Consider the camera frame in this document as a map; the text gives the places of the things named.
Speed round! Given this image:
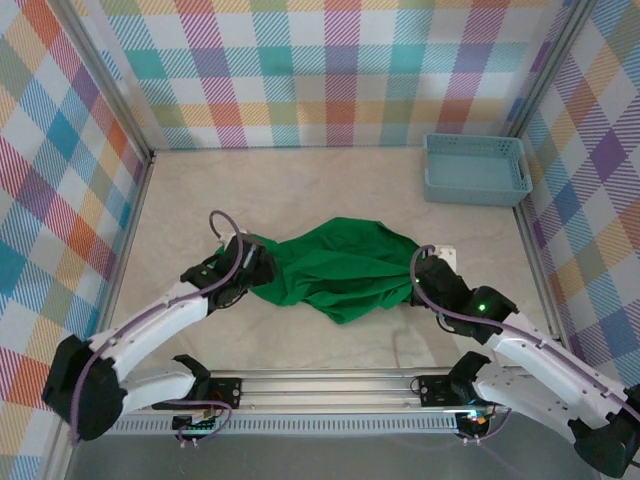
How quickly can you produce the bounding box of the circuit board with orange connector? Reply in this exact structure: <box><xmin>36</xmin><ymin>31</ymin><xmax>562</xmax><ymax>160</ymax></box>
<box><xmin>457</xmin><ymin>409</ymin><xmax>489</xmax><ymax>431</ymax></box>

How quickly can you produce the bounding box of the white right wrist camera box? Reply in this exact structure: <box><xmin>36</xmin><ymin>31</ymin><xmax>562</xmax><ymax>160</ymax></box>
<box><xmin>430</xmin><ymin>243</ymin><xmax>458</xmax><ymax>274</ymax></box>

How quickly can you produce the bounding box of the green circuit board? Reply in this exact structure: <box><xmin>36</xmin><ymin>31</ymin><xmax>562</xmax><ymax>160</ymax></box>
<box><xmin>172</xmin><ymin>412</ymin><xmax>221</xmax><ymax>434</ymax></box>

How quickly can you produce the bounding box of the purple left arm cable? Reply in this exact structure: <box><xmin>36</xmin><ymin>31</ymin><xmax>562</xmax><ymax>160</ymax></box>
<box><xmin>69</xmin><ymin>209</ymin><xmax>251</xmax><ymax>447</ymax></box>

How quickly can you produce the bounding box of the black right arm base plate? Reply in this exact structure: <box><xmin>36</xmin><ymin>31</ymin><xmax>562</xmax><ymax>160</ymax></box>
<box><xmin>417</xmin><ymin>374</ymin><xmax>511</xmax><ymax>407</ymax></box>

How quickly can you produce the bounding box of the light blue plastic basket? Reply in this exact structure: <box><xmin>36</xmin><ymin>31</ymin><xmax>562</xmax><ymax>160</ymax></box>
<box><xmin>422</xmin><ymin>132</ymin><xmax>534</xmax><ymax>209</ymax></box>

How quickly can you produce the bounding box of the aluminium corner post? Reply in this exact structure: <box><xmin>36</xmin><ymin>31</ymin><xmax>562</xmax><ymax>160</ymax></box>
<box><xmin>49</xmin><ymin>0</ymin><xmax>156</xmax><ymax>161</ymax></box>
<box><xmin>507</xmin><ymin>0</ymin><xmax>599</xmax><ymax>139</ymax></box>

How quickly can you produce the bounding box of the aluminium side rail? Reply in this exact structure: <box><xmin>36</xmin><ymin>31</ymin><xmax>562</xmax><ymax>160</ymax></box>
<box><xmin>514</xmin><ymin>202</ymin><xmax>574</xmax><ymax>369</ymax></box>
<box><xmin>87</xmin><ymin>149</ymin><xmax>156</xmax><ymax>374</ymax></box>

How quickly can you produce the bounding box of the green t-shirt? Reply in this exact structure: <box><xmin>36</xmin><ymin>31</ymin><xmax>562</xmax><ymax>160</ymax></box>
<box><xmin>214</xmin><ymin>216</ymin><xmax>426</xmax><ymax>327</ymax></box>

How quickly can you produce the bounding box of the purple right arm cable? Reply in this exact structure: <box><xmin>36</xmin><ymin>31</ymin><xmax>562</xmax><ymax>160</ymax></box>
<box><xmin>409</xmin><ymin>243</ymin><xmax>640</xmax><ymax>446</ymax></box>

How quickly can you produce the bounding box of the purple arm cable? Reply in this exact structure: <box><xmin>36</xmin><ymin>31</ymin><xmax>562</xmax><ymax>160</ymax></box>
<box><xmin>409</xmin><ymin>243</ymin><xmax>640</xmax><ymax>446</ymax></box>
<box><xmin>69</xmin><ymin>209</ymin><xmax>251</xmax><ymax>447</ymax></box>

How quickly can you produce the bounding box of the grey slotted cable duct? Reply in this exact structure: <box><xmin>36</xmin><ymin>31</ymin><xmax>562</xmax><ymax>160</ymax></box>
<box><xmin>79</xmin><ymin>417</ymin><xmax>461</xmax><ymax>435</ymax></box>

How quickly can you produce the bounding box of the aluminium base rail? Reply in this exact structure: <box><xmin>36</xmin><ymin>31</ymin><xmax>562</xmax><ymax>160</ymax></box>
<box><xmin>54</xmin><ymin>368</ymin><xmax>606</xmax><ymax>416</ymax></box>

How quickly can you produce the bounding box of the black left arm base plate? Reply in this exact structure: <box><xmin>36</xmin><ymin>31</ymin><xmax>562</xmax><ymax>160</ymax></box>
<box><xmin>151</xmin><ymin>377</ymin><xmax>244</xmax><ymax>411</ymax></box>

